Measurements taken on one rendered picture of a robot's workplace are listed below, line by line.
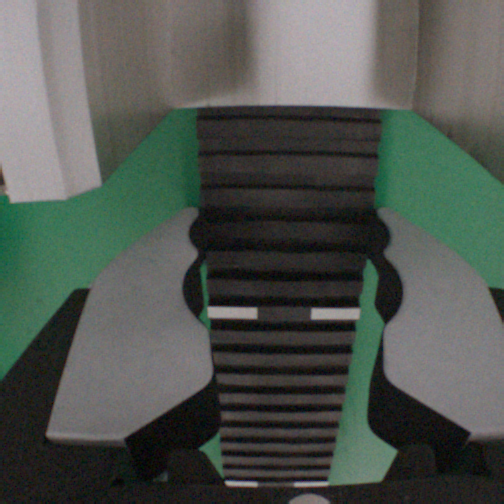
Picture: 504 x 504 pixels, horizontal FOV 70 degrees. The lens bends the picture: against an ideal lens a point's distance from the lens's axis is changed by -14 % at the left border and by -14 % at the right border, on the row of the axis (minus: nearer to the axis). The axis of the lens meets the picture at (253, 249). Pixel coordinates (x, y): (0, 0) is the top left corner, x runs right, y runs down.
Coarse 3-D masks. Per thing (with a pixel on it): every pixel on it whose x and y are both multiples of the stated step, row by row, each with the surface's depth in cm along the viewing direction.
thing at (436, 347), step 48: (384, 240) 10; (432, 240) 10; (384, 288) 9; (432, 288) 8; (480, 288) 8; (384, 336) 7; (432, 336) 7; (480, 336) 7; (384, 384) 6; (432, 384) 6; (480, 384) 6; (384, 432) 7; (432, 432) 6; (480, 432) 5
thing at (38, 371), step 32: (64, 320) 7; (32, 352) 7; (64, 352) 7; (0, 384) 6; (32, 384) 6; (0, 416) 5; (32, 416) 5; (0, 448) 5; (32, 448) 5; (64, 448) 5; (96, 448) 5; (0, 480) 4; (32, 480) 4; (64, 480) 5; (96, 480) 5; (128, 480) 5
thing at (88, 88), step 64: (0, 0) 3; (64, 0) 3; (128, 0) 4; (192, 0) 6; (256, 0) 6; (320, 0) 6; (384, 0) 6; (448, 0) 5; (0, 64) 3; (64, 64) 3; (128, 64) 5; (192, 64) 7; (256, 64) 7; (320, 64) 7; (384, 64) 7; (448, 64) 5; (0, 128) 4; (64, 128) 4; (128, 128) 5; (448, 128) 6; (0, 192) 4; (64, 192) 4
